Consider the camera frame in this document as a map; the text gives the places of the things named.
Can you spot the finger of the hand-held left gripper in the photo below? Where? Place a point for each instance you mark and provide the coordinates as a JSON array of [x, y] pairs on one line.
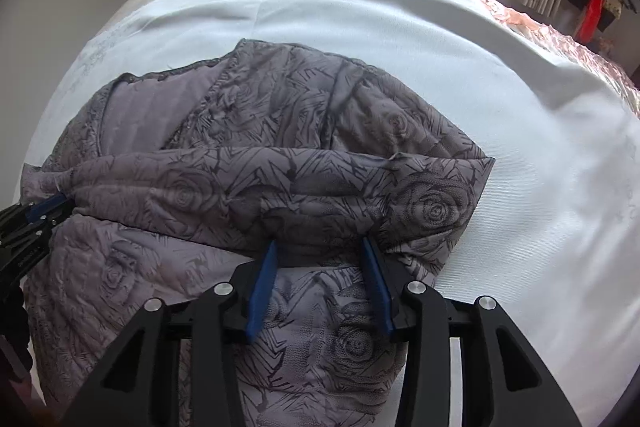
[[25, 254], [47, 208]]

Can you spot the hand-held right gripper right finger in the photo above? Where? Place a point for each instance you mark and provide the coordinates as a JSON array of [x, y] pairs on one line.
[[376, 287]]

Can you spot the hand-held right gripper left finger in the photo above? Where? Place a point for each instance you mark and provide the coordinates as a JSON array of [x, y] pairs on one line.
[[261, 287]]

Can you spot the grey rose-print quilted garment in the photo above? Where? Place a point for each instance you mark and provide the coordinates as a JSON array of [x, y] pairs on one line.
[[280, 147]]

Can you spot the bed with white sheet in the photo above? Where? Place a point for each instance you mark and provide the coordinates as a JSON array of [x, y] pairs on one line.
[[380, 22]]

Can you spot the pink floral blanket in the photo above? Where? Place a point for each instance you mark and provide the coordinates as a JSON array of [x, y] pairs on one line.
[[575, 52]]

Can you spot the red hanging item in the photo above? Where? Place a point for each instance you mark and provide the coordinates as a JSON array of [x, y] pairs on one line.
[[591, 17]]

